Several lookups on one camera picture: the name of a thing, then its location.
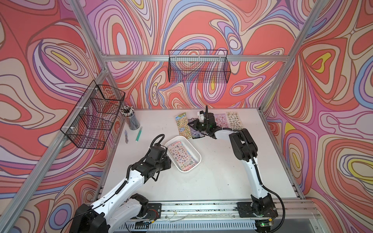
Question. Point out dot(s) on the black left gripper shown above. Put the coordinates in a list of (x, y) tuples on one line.
[(167, 162)]

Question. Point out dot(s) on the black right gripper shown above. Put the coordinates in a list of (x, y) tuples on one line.
[(196, 122)]

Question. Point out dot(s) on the purple pink sticker sheet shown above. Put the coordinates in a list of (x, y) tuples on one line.
[(221, 120)]

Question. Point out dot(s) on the dark bonbon drop sticker sheet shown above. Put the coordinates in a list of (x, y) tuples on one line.
[(195, 134)]

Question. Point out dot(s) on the green panda sticker sheet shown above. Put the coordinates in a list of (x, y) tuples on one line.
[(183, 127)]

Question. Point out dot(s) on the green beige sticker sheet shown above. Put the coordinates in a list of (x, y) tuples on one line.
[(234, 120)]

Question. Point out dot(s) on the white plastic storage box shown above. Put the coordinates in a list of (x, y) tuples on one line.
[(189, 147)]

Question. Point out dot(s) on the pink food sticker sheet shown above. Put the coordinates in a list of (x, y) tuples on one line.
[(184, 160)]

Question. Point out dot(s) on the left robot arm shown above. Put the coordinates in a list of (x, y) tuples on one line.
[(122, 203)]

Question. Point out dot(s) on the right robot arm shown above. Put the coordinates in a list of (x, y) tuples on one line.
[(245, 149)]

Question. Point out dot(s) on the green marker pen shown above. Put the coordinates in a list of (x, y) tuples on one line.
[(139, 134)]

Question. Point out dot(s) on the blue grey pen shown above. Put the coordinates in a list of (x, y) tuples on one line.
[(126, 137)]

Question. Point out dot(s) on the mesh pen cup with pens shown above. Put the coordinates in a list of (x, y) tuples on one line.
[(130, 117)]

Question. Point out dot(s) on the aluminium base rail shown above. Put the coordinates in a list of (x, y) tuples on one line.
[(301, 217)]

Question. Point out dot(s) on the black wire basket back wall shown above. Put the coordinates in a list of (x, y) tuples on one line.
[(198, 66)]

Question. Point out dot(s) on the black wire basket wall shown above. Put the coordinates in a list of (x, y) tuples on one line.
[(97, 111), (198, 66)]

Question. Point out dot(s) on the black wire basket left wall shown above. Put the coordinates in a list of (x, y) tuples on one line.
[(97, 111)]

